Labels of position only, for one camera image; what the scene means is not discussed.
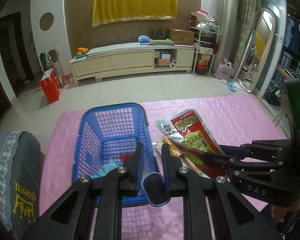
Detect pink tablecloth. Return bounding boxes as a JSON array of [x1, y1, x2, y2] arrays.
[[39, 94, 284, 239]]

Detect blue mop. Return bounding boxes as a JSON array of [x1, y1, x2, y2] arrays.
[[226, 29, 255, 92]]

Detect silver standing air conditioner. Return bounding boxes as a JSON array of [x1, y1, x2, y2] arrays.
[[212, 0, 239, 72]]

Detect standing mirror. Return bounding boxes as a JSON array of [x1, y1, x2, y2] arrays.
[[251, 8, 276, 92]]

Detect red paper bag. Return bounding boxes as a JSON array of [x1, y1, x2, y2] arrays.
[[39, 68, 60, 104]]

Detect blue tissue box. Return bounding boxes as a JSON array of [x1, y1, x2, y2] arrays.
[[138, 35, 150, 45]]

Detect person's right hand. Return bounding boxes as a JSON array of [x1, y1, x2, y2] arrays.
[[271, 199, 300, 223]]

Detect blue transparent snack packet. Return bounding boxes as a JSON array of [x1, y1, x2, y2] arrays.
[[141, 172, 171, 207]]

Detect green folded cloth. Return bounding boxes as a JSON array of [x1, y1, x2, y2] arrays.
[[149, 38, 175, 46]]

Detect yellow cloth covered TV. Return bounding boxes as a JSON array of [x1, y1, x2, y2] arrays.
[[92, 0, 178, 28]]

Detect blue plastic basket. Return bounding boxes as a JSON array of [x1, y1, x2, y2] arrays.
[[72, 102, 158, 208]]

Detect cardboard box on cabinet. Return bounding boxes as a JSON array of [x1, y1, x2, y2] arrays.
[[167, 29, 194, 46]]

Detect grey queen chair cover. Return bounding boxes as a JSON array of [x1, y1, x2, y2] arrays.
[[0, 131, 43, 239]]

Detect oranges on blue plate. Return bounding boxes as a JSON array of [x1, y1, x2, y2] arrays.
[[75, 47, 89, 59]]

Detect red spicy snack bag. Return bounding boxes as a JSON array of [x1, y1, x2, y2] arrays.
[[156, 108, 226, 178]]

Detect pink shopping bag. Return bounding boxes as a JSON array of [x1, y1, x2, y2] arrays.
[[213, 59, 234, 80]]

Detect orange wafer bar wrapper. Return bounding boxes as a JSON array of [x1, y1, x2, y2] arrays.
[[162, 136, 204, 176]]

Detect beige TV cabinet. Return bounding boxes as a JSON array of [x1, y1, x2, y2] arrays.
[[69, 42, 194, 84]]

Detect white metal shelf rack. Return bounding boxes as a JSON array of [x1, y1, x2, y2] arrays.
[[189, 18, 220, 75]]

